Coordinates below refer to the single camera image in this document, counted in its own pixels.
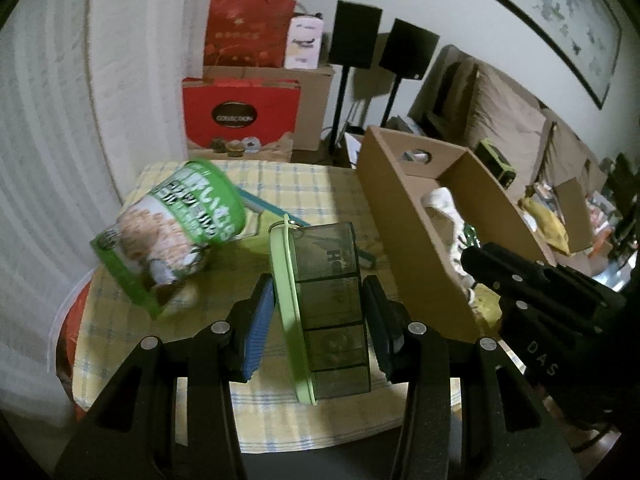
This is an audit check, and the black speaker on stand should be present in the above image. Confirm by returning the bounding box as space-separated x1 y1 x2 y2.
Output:
378 18 441 128
327 0 383 153

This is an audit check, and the large cardboard carton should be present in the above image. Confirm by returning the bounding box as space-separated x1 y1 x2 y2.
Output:
202 64 335 152

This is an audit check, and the small tan sofa cushion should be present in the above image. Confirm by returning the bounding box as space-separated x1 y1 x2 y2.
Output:
532 110 591 186

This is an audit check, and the green pill organizer box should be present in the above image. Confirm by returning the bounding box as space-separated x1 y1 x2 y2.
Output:
269 215 373 406

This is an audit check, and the yellow cloth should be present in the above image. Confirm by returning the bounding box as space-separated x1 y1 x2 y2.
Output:
517 196 571 253

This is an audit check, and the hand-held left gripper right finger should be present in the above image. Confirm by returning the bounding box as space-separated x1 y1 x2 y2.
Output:
361 275 581 480

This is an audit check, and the large tan sofa cushion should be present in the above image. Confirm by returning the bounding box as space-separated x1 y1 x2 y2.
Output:
462 57 548 196

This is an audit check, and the brown sofa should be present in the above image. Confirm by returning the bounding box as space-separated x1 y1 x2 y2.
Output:
407 44 640 281

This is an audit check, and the pink white tissue pack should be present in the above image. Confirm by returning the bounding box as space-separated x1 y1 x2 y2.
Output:
284 16 323 70

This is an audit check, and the teal plastic stick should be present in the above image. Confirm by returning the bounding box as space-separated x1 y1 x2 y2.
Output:
235 185 378 266

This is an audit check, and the yellow checked tablecloth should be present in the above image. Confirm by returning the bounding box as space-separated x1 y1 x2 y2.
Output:
72 160 461 453

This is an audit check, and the green black device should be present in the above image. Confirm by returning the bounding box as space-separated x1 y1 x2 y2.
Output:
474 139 517 191

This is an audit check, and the red patterned gift bag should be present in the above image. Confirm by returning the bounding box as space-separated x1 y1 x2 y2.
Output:
204 0 297 68

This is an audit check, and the green biscuit can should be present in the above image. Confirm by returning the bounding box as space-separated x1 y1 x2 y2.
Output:
90 159 248 318

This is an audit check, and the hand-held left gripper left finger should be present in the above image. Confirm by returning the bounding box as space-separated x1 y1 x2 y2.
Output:
52 274 277 480

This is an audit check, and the framed wall painting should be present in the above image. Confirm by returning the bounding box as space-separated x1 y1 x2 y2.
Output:
459 0 623 110

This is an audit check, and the orange plastic bag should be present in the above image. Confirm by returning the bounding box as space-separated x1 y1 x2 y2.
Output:
55 280 93 421

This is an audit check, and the floral cloth bag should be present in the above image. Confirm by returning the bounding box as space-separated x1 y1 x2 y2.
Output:
420 187 481 306

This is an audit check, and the small cardboard box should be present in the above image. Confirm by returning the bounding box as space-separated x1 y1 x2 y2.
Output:
550 177 598 253

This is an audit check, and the light green plastic item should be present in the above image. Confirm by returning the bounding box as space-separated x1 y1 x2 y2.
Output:
245 212 286 256

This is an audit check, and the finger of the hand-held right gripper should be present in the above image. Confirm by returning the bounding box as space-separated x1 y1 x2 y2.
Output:
460 242 557 307

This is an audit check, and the white sheer curtain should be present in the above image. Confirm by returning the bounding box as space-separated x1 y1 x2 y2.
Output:
0 0 126 411

